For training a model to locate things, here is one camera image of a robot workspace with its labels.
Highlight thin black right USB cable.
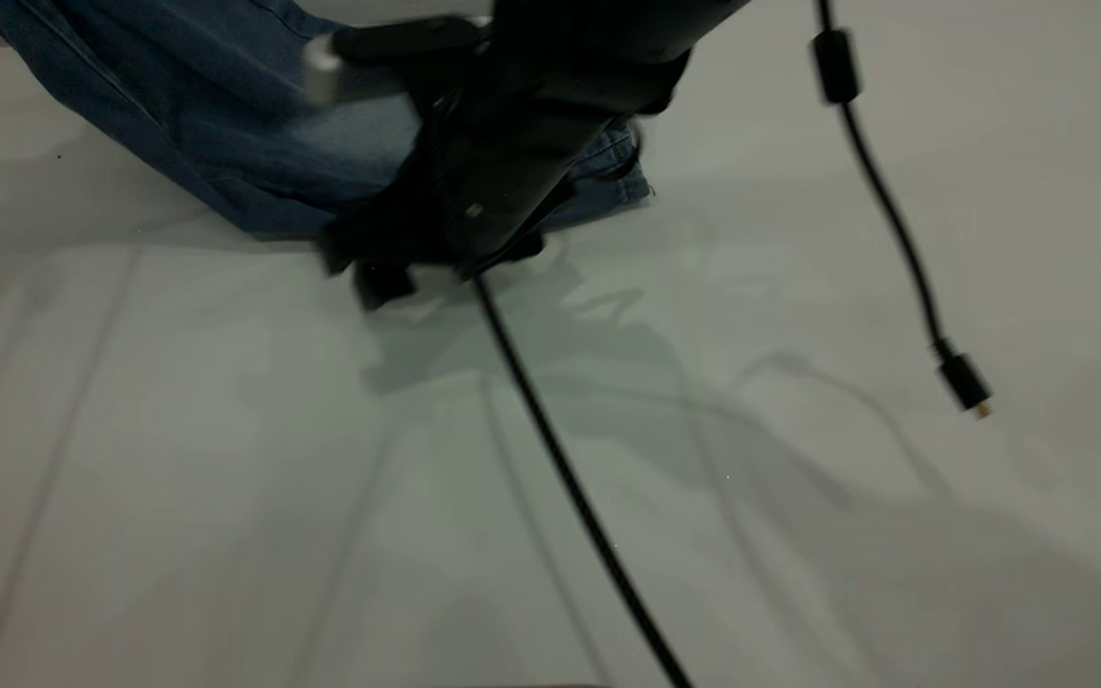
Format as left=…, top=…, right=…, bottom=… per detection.
left=810, top=0, right=994, bottom=421

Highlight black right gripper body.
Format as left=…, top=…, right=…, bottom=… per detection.
left=319, top=172, right=551, bottom=288

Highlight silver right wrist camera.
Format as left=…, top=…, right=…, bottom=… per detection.
left=301, top=33, right=422, bottom=107

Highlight black right camera mount bracket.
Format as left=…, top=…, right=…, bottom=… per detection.
left=331, top=16, right=486, bottom=70

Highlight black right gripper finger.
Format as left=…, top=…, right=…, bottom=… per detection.
left=353, top=260, right=420, bottom=312

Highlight blue denim shorts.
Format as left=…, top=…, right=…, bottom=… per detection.
left=0, top=0, right=655, bottom=241

